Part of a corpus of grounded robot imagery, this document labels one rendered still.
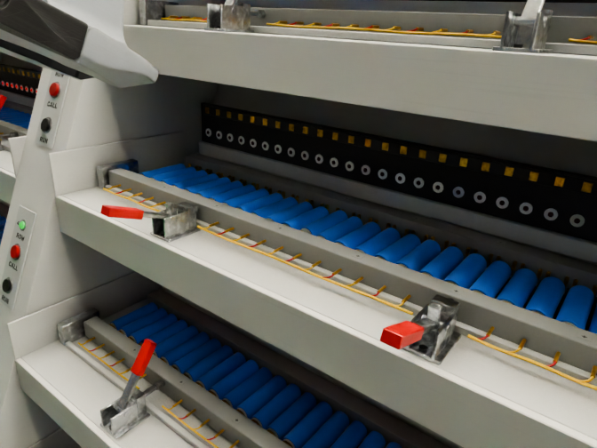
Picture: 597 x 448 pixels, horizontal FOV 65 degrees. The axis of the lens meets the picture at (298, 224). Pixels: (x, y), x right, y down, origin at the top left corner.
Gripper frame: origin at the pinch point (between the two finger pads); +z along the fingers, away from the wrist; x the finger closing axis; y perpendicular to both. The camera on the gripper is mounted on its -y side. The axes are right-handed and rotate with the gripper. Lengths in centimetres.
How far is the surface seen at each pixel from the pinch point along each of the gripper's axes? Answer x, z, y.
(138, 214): 11.7, 13.4, -8.4
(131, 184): 23.4, 20.7, -6.9
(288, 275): -1.4, 19.6, -9.3
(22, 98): 78, 32, 0
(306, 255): -1.7, 20.9, -7.4
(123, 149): 30.0, 23.1, -3.4
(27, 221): 34.3, 16.3, -15.1
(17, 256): 34.2, 16.2, -19.5
